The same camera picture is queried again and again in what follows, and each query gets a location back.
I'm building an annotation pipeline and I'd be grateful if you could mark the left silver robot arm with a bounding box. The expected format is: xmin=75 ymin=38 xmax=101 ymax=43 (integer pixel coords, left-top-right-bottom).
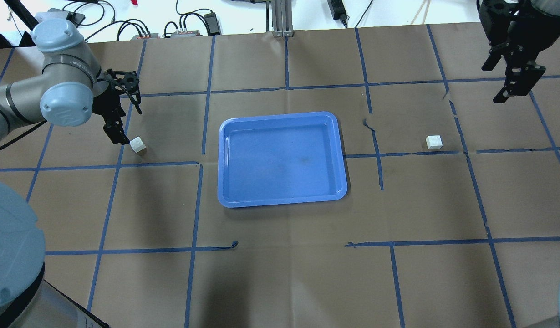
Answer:
xmin=0 ymin=17 xmax=141 ymax=328

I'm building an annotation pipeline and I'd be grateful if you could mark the white block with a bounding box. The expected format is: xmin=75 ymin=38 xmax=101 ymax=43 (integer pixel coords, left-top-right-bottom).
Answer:
xmin=129 ymin=137 xmax=147 ymax=154
xmin=425 ymin=135 xmax=443 ymax=150

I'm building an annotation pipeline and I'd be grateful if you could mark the blue plastic tray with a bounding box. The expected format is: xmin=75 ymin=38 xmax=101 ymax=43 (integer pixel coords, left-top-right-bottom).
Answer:
xmin=217 ymin=111 xmax=348 ymax=208

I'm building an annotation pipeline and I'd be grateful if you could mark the black power adapter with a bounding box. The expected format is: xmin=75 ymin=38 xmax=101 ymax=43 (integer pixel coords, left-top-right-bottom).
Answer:
xmin=327 ymin=0 xmax=347 ymax=21

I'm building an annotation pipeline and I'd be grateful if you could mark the aluminium frame post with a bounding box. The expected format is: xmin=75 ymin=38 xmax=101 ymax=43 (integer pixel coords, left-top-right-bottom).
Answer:
xmin=270 ymin=0 xmax=294 ymax=37

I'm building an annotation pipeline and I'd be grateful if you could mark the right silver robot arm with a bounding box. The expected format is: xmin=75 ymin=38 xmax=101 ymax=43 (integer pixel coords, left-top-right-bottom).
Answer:
xmin=476 ymin=0 xmax=560 ymax=103

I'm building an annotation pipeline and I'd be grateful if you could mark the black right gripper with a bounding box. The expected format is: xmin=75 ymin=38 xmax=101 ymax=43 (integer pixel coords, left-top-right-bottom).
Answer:
xmin=478 ymin=0 xmax=560 ymax=103

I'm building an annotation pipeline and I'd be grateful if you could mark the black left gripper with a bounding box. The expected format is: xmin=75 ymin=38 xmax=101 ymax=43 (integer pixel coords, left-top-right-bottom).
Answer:
xmin=92 ymin=69 xmax=143 ymax=145

